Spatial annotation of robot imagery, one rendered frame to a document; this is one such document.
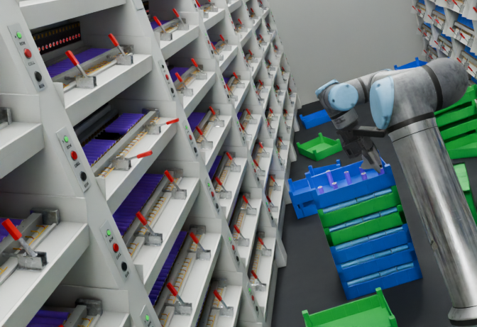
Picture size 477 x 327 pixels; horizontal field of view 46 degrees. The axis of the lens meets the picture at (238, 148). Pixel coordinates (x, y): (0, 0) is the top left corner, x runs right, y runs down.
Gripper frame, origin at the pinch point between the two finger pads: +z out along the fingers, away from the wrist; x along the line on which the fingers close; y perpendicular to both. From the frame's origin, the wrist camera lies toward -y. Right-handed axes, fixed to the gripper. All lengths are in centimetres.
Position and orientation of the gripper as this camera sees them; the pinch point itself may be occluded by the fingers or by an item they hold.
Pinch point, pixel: (380, 167)
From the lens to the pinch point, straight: 214.3
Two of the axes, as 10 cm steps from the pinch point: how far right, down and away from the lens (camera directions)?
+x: -4.7, 4.0, -7.8
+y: -7.0, 3.6, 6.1
